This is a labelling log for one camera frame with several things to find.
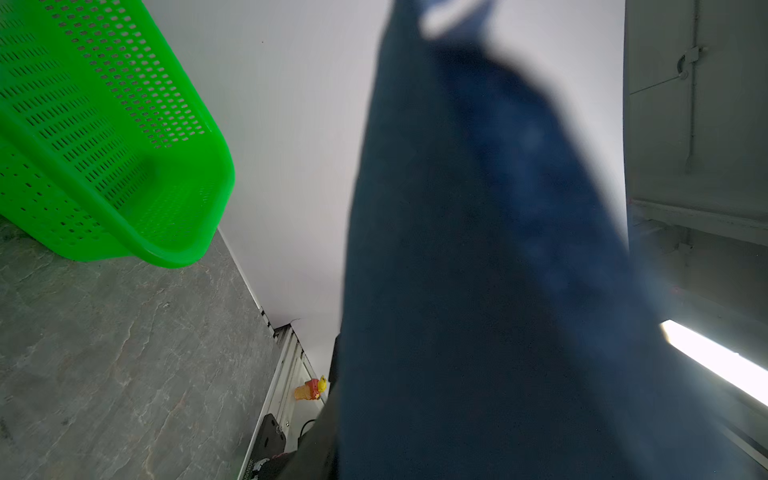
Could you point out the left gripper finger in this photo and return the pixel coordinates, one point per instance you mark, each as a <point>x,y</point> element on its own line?
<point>317,454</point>

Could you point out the blue paper napkin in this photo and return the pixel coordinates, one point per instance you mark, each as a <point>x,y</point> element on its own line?
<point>494,325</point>

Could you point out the green plastic basket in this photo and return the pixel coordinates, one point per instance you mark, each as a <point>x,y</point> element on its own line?
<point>107,150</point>

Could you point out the red yellow toy figure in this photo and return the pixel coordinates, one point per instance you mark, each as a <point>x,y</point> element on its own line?
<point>311,390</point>

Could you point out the ceiling light strip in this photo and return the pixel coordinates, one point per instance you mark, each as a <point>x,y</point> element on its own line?
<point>738,371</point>

